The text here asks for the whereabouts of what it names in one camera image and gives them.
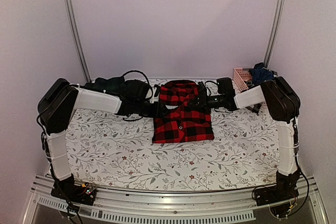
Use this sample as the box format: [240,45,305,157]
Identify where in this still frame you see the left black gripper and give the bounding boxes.
[134,99,170,118]

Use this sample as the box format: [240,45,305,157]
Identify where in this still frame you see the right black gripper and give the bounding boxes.
[186,92,225,113]

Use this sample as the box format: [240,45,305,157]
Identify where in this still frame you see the red black plaid shirt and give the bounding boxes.
[152,80,214,144]

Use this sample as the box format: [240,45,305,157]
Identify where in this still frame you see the dark green plaid skirt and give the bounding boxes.
[83,76,125,93]

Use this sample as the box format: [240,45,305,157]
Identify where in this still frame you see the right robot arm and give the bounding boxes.
[191,77,301,201]

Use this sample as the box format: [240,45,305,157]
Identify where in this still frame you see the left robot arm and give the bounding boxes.
[36,74,167,200]

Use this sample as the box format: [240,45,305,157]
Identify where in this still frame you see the pink plastic basket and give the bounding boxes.
[233,68,253,92]

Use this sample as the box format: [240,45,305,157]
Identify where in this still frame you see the grey white plaid cloth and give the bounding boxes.
[251,103,262,114]

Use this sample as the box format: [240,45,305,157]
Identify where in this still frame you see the dark blue garment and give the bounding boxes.
[249,62,278,86]

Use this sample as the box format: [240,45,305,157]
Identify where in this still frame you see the floral patterned table mat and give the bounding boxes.
[51,78,296,192]

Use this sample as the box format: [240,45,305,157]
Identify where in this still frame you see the front aluminium rail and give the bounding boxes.
[23,175,329,223]

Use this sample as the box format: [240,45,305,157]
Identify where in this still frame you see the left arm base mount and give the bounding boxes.
[51,177,97,206]

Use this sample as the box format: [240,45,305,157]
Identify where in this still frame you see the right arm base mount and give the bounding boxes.
[251,178,299,219]

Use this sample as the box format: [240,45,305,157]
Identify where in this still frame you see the right aluminium frame post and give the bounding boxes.
[264,0,285,67]

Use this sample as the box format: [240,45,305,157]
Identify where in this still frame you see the aluminium frame post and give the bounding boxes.
[64,0,92,82]
[264,0,285,67]

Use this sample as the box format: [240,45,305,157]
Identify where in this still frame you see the left aluminium frame post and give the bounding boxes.
[64,0,92,82]

